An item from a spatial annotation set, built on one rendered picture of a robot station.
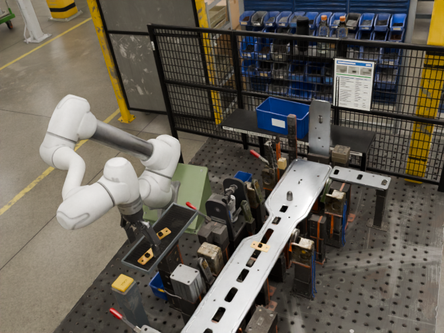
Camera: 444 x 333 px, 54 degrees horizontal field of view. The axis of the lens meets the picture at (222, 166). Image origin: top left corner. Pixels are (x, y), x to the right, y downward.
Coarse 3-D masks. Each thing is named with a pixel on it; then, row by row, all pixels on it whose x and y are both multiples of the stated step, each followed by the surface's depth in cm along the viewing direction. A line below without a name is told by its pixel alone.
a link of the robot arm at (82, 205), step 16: (64, 160) 175; (80, 160) 171; (80, 176) 162; (64, 192) 150; (80, 192) 140; (96, 192) 140; (64, 208) 136; (80, 208) 136; (96, 208) 139; (64, 224) 137; (80, 224) 137
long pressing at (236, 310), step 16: (304, 160) 237; (288, 176) 227; (304, 176) 225; (320, 176) 224; (272, 192) 218; (304, 192) 216; (320, 192) 216; (272, 208) 209; (288, 208) 208; (304, 208) 207; (272, 224) 201; (288, 224) 200; (256, 240) 194; (272, 240) 193; (240, 256) 188; (272, 256) 186; (224, 272) 182; (240, 272) 181; (256, 272) 180; (224, 288) 176; (240, 288) 175; (256, 288) 174; (208, 304) 171; (224, 304) 170; (240, 304) 169; (192, 320) 165; (208, 320) 165; (224, 320) 164; (240, 320) 163
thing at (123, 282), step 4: (120, 276) 167; (124, 276) 166; (116, 280) 165; (120, 280) 165; (124, 280) 165; (128, 280) 165; (132, 280) 165; (112, 284) 164; (116, 284) 164; (120, 284) 164; (124, 284) 163; (128, 284) 163; (116, 288) 163; (120, 288) 162; (124, 288) 162
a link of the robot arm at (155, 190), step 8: (144, 176) 228; (152, 176) 230; (160, 176) 230; (144, 184) 226; (152, 184) 226; (160, 184) 229; (168, 184) 236; (144, 192) 225; (152, 192) 226; (160, 192) 230; (168, 192) 239; (144, 200) 227; (152, 200) 228; (160, 200) 233; (168, 200) 241
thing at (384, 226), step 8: (384, 184) 215; (376, 192) 217; (384, 192) 215; (376, 200) 221; (384, 200) 218; (376, 208) 224; (384, 208) 226; (376, 216) 227; (368, 224) 233; (376, 224) 230; (384, 224) 232
